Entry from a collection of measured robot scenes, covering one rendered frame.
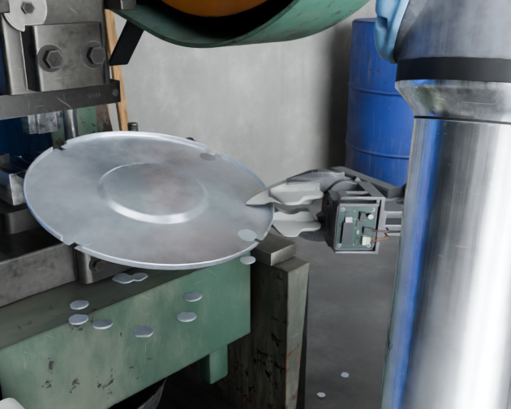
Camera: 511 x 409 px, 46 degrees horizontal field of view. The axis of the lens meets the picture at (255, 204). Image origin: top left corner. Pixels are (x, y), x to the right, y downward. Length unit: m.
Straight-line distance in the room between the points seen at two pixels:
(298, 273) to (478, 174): 0.58
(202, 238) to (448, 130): 0.35
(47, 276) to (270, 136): 2.24
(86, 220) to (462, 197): 0.41
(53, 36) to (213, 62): 1.88
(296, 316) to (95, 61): 0.48
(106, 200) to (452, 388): 0.43
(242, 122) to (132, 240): 2.20
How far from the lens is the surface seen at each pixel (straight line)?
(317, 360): 1.83
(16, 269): 0.81
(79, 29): 0.84
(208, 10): 1.11
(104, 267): 0.84
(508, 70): 0.37
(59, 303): 0.81
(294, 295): 0.94
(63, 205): 0.69
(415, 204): 0.41
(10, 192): 0.90
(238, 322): 0.96
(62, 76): 0.83
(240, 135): 2.83
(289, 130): 3.07
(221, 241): 0.67
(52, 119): 0.93
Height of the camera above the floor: 1.02
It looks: 20 degrees down
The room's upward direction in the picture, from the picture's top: straight up
